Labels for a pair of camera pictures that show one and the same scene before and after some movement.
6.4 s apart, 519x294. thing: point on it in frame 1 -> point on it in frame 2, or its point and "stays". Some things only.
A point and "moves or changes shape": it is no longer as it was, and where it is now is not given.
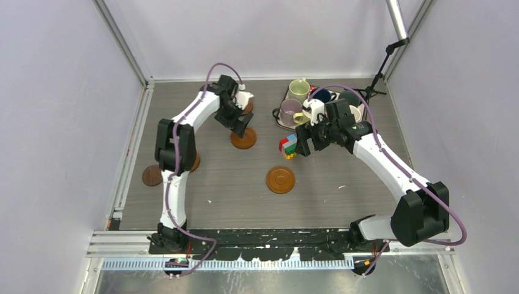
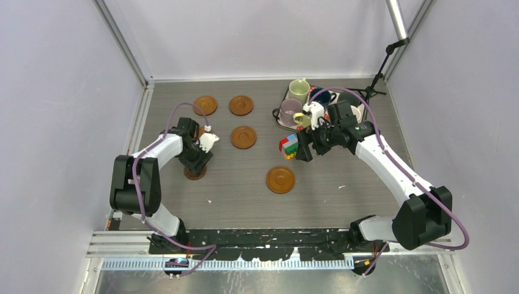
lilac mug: (289, 108) stays
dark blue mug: (324, 95) stays
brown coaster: (246, 141) stays
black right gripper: (303, 133) stays
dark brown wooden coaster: (152, 175) moves or changes shape
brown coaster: (280, 179) stays
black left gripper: (234, 124) -> (197, 166)
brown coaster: (197, 162) moves or changes shape
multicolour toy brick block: (288, 146) stays
